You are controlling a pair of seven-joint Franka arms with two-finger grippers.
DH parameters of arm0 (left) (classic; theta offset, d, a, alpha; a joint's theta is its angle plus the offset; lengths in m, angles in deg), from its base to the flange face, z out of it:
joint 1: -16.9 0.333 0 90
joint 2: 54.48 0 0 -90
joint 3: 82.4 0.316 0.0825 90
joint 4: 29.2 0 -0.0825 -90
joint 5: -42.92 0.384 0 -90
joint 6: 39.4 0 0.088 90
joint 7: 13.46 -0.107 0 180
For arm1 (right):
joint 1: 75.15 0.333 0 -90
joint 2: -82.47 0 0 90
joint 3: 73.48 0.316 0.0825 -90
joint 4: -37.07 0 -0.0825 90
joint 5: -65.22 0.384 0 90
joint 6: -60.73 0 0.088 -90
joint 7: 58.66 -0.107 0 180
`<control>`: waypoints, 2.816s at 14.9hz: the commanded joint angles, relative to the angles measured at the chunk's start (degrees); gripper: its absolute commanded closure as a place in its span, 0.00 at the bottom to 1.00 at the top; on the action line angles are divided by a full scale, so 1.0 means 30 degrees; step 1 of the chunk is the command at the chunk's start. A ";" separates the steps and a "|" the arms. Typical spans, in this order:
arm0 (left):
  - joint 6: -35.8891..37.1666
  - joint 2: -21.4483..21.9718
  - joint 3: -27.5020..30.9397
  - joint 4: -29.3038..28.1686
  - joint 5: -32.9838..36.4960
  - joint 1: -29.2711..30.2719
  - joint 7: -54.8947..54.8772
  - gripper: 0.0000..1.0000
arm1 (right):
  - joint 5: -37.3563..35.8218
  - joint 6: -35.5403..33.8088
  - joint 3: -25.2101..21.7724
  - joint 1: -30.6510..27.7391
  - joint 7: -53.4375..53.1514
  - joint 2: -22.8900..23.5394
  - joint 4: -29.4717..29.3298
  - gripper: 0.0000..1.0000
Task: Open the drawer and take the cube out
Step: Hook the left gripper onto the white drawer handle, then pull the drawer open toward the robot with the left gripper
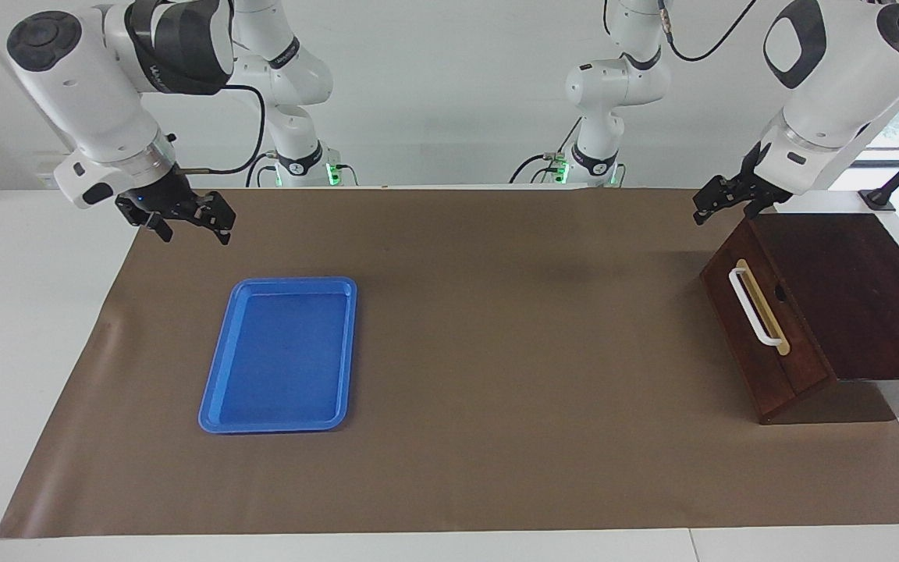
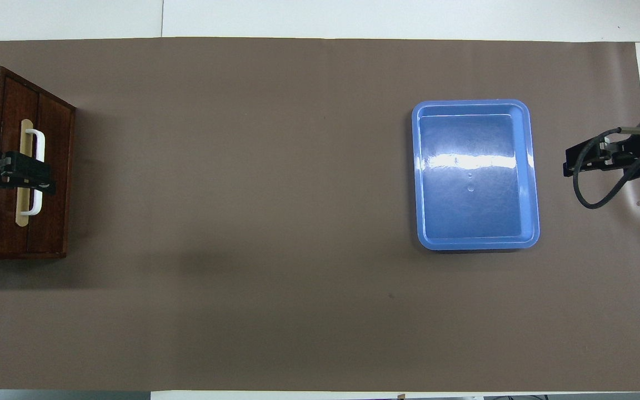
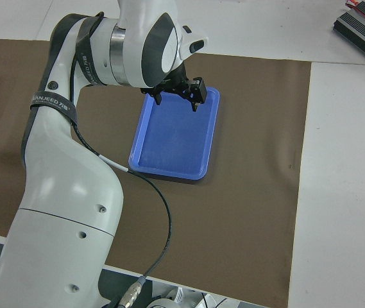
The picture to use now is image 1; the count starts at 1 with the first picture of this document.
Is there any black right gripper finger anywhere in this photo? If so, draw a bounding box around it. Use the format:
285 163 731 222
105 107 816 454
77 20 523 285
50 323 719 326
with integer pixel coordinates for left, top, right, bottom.
198 191 236 246
144 212 176 244

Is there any white drawer handle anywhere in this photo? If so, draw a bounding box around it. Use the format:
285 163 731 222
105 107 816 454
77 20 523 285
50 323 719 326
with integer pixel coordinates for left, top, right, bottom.
728 259 792 357

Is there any wooden drawer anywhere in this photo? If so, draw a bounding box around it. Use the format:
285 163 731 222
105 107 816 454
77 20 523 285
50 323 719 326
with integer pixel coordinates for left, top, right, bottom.
700 220 838 420

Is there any dark wooden drawer cabinet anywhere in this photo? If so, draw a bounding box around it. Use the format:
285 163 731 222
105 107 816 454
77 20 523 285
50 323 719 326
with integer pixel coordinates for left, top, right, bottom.
700 213 899 426

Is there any blue plastic tray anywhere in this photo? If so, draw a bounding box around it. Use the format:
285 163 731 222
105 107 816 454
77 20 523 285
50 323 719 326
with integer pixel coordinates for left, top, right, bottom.
198 276 358 435

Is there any brown table mat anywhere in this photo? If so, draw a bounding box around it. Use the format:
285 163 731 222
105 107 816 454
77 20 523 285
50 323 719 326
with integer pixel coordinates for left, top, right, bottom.
0 187 899 539

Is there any black right base cable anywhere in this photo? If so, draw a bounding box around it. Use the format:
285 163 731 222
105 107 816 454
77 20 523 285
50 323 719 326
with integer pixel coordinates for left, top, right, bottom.
245 151 279 188

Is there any black base cable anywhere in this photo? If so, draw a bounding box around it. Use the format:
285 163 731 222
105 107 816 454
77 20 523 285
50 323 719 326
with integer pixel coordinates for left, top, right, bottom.
245 151 279 188
509 117 583 186

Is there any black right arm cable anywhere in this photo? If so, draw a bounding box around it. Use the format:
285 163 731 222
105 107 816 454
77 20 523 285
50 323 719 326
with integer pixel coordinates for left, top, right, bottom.
184 84 267 175

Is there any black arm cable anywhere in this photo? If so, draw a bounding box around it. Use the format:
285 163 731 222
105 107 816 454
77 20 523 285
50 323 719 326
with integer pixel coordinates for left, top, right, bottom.
184 84 267 175
656 0 759 63

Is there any white wall socket box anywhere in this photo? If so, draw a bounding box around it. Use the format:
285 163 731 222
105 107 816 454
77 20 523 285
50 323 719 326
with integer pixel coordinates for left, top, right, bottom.
34 153 80 190

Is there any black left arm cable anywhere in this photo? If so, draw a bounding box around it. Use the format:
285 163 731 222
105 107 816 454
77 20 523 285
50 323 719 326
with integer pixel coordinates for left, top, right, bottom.
656 0 759 63

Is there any black left base cable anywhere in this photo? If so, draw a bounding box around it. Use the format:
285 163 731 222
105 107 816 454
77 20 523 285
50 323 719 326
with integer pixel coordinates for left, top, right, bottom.
509 117 583 186

